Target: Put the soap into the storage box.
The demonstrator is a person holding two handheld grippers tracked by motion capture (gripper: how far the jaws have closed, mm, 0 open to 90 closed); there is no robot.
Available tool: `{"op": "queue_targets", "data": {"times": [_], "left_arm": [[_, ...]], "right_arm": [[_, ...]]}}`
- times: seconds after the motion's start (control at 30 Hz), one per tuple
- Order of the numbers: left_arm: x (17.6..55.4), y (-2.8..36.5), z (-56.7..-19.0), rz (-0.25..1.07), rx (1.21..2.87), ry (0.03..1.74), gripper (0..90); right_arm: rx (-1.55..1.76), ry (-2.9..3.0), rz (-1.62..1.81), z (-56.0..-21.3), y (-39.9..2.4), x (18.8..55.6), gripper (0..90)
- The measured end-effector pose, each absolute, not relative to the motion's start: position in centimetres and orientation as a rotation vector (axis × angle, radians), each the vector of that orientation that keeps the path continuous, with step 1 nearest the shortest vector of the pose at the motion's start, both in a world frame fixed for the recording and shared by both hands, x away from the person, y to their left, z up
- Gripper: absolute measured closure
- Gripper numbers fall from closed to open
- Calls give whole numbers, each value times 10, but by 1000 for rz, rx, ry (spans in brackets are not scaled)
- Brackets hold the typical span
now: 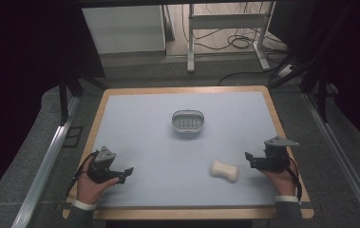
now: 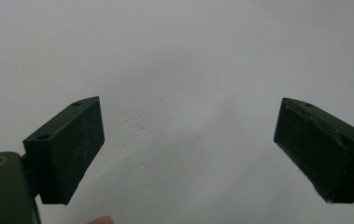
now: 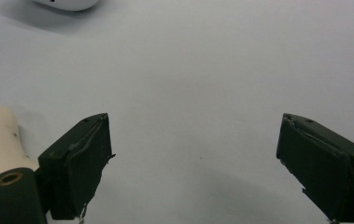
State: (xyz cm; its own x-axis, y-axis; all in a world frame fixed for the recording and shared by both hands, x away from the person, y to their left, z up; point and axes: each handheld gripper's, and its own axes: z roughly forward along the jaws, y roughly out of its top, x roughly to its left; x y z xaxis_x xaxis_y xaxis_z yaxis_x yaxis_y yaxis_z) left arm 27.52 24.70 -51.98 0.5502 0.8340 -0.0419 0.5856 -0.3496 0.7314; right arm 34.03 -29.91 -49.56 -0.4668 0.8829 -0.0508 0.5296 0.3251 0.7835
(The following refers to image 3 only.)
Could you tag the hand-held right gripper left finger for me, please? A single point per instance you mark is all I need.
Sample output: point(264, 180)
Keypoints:
point(78, 168)

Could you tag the white table mat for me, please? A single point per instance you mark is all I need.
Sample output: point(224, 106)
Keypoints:
point(193, 87)

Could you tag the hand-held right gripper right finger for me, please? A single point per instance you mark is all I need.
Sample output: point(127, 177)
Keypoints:
point(314, 168)

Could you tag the white rounded plastic object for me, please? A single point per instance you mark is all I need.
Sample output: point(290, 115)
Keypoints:
point(68, 4)

